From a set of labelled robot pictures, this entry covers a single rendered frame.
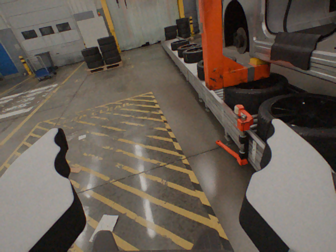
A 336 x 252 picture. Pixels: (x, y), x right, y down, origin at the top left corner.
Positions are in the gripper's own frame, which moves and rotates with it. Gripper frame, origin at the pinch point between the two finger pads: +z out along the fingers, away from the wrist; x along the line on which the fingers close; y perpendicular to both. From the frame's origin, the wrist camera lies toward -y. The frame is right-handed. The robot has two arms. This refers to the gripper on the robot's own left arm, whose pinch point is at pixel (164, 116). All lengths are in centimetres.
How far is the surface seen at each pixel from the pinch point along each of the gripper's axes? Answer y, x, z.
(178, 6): -56, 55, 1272
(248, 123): 67, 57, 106
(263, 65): 44, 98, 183
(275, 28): 9, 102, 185
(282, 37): 14, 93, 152
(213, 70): 44, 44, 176
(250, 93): 63, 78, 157
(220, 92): 88, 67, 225
